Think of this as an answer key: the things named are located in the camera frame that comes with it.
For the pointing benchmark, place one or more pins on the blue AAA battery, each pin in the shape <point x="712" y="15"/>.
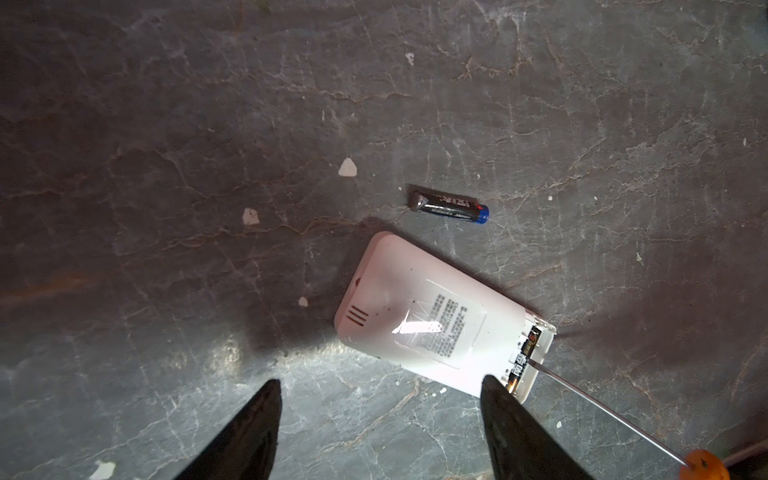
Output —
<point x="447" y="205"/>

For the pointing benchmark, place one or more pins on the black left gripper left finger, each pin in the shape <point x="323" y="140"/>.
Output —
<point x="246" y="447"/>

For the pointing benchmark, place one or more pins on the white remote with batteries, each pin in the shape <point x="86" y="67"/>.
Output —
<point x="406" y="306"/>

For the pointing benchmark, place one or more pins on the orange black screwdriver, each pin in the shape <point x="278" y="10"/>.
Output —
<point x="699" y="464"/>

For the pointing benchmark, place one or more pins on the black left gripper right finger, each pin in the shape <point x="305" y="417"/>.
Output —
<point x="519" y="447"/>

